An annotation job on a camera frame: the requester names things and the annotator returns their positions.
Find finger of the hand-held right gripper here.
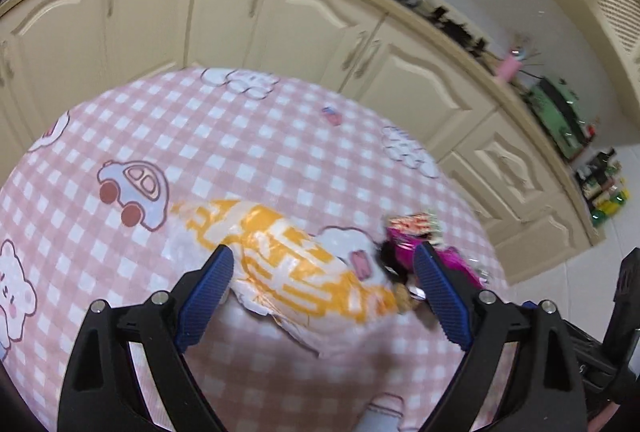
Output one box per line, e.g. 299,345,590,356
602,247,640,365

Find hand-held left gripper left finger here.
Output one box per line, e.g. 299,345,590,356
57,244,235,432

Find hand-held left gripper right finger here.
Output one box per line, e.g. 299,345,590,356
413,242,587,432

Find magenta snack wrapper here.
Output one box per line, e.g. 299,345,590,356
382,211,488,307

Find orange white plastic bag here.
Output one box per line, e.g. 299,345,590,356
170,198,401,358

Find green bottle yellow cap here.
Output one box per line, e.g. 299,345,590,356
591,194,630,227

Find pink checked tablecloth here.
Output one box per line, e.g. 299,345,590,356
0,66,516,432

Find green electric cooker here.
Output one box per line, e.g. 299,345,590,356
522,76,588,160

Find pink utensil cup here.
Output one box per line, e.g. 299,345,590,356
495,54,523,82

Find bunch of chopsticks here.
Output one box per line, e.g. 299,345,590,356
511,32,546,77

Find black gas stove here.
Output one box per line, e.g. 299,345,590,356
295,0,493,57

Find cream lattice wall cabinet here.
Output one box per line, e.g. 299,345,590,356
570,0,640,77

